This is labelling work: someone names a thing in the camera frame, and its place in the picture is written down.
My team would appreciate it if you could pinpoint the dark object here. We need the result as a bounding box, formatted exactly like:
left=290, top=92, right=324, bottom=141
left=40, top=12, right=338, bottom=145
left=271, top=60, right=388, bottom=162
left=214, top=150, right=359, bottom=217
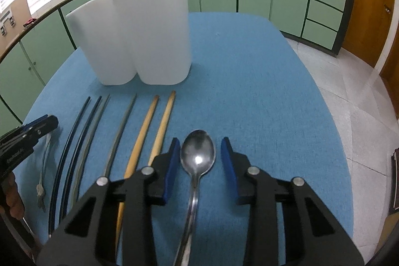
left=390, top=148, right=399, bottom=210

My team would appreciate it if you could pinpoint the person's left hand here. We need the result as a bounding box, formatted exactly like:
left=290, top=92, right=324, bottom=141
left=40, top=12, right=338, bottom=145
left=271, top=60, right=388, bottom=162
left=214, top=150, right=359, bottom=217
left=0, top=173, right=25, bottom=220

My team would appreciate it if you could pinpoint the grey metal chopstick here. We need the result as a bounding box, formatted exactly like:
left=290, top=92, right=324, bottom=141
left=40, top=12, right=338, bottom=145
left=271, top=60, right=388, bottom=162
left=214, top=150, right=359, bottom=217
left=103, top=93, right=138, bottom=179
left=67, top=93, right=111, bottom=217

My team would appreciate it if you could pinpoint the white two-compartment utensil holder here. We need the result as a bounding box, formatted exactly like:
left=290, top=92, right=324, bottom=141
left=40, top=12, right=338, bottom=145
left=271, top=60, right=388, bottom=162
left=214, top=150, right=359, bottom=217
left=65, top=0, right=191, bottom=86

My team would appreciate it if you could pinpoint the cardboard box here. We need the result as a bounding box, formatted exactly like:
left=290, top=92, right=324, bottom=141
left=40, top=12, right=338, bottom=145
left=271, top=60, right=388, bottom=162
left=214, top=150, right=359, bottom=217
left=0, top=0, right=32, bottom=48

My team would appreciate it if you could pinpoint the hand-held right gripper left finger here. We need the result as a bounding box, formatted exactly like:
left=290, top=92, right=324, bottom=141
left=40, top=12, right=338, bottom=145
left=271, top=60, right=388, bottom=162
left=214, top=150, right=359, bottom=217
left=37, top=138, right=181, bottom=266

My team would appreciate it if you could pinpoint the metal spoon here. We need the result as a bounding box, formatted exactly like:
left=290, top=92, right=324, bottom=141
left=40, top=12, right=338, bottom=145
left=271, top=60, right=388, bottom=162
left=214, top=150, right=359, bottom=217
left=173, top=129, right=216, bottom=266

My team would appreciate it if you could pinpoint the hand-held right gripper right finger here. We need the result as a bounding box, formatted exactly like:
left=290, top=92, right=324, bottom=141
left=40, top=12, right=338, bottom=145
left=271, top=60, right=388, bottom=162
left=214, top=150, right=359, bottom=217
left=220, top=138, right=364, bottom=266

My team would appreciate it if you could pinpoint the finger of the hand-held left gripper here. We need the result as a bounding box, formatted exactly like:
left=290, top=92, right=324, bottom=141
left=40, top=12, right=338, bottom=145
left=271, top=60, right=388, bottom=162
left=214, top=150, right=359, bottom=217
left=18, top=115, right=59, bottom=142

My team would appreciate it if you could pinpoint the wooden door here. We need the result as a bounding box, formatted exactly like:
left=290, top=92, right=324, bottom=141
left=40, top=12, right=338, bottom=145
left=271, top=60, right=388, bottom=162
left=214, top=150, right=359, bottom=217
left=343, top=0, right=396, bottom=67
left=379, top=0, right=399, bottom=89

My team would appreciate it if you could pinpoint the blue tablecloth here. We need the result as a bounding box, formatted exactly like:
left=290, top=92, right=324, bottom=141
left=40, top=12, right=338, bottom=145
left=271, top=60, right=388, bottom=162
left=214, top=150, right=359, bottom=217
left=17, top=12, right=354, bottom=266

